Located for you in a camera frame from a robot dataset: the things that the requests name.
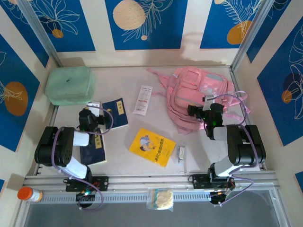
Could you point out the yellow picture book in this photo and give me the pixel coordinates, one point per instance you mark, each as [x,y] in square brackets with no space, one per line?
[151,146]

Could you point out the aluminium frame post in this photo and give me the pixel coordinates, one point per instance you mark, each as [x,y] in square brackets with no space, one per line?
[40,30]
[251,30]

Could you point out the pink backpack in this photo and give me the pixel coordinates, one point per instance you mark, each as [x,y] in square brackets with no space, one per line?
[187,94]

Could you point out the clear bag with gloves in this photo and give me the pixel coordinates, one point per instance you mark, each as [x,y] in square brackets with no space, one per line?
[163,198]

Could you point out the mint green zip case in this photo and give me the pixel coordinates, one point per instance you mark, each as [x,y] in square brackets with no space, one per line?
[68,85]

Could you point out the orange lid bottle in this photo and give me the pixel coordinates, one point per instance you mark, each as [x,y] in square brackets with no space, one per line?
[26,194]

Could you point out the white plastic stationery packet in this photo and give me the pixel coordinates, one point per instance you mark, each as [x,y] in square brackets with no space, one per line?
[142,100]

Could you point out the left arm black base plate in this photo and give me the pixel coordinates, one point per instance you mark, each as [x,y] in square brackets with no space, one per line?
[101,183]

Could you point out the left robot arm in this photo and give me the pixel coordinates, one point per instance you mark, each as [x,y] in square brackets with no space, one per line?
[59,146]

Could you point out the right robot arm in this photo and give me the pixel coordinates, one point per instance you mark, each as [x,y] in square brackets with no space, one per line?
[243,146]

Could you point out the navy book with yellow label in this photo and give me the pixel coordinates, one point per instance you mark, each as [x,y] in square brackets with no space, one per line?
[117,118]
[93,154]

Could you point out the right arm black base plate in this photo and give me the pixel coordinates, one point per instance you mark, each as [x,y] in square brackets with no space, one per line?
[198,180]

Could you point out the black controller board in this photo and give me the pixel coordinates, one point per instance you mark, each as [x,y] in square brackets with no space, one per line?
[217,197]
[81,196]

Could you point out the aluminium table rail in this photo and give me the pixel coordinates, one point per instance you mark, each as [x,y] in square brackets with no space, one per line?
[146,180]

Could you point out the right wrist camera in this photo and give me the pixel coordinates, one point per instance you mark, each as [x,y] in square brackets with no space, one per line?
[208,100]

